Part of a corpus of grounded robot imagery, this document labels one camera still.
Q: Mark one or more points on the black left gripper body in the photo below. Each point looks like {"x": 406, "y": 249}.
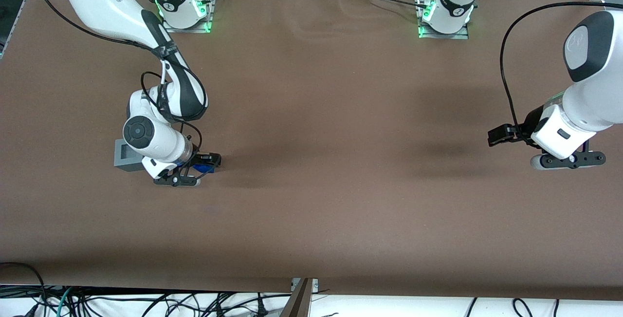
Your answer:
{"x": 532, "y": 121}

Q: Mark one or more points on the brown table cover sheet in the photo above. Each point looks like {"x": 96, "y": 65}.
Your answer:
{"x": 340, "y": 210}

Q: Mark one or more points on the blue plastic part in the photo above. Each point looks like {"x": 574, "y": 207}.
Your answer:
{"x": 202, "y": 166}

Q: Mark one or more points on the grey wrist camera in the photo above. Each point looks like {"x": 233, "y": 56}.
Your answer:
{"x": 536, "y": 162}
{"x": 192, "y": 181}

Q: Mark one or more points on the aluminium frame profile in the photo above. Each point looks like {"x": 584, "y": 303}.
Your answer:
{"x": 298, "y": 302}

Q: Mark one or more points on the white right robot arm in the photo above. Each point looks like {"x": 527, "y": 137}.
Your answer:
{"x": 102, "y": 5}

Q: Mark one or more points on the gray cube base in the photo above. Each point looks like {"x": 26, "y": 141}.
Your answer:
{"x": 121, "y": 162}

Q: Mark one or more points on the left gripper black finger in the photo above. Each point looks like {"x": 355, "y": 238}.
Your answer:
{"x": 497, "y": 137}
{"x": 515, "y": 132}

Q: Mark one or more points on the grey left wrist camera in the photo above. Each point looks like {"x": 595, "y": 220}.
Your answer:
{"x": 536, "y": 162}

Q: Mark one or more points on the small metal bracket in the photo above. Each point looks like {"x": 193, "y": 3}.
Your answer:
{"x": 315, "y": 284}

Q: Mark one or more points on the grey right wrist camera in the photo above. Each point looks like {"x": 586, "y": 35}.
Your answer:
{"x": 192, "y": 181}

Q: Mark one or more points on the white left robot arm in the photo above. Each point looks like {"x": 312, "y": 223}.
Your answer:
{"x": 594, "y": 98}

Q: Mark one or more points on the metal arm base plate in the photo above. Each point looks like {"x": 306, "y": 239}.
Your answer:
{"x": 457, "y": 36}
{"x": 190, "y": 30}

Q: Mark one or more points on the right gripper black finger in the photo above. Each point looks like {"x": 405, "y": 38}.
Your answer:
{"x": 214, "y": 159}
{"x": 202, "y": 173}

